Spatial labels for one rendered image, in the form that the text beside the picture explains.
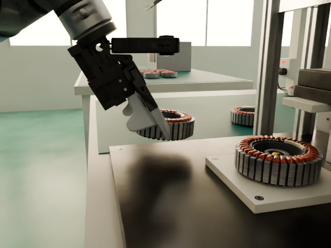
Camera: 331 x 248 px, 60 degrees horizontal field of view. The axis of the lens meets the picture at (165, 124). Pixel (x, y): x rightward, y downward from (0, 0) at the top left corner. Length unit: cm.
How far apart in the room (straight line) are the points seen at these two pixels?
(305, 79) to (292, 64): 102
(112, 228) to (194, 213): 10
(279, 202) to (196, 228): 10
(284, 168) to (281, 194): 3
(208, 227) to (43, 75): 465
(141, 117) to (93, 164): 13
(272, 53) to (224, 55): 472
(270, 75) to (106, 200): 39
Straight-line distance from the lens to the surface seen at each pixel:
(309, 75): 44
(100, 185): 46
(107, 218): 37
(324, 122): 73
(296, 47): 150
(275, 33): 61
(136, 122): 46
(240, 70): 547
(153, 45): 48
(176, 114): 55
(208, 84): 180
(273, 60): 61
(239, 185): 38
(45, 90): 491
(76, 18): 47
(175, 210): 34
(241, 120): 78
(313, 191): 40
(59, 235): 171
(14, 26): 52
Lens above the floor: 95
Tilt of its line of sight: 15 degrees down
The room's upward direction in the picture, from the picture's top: straight up
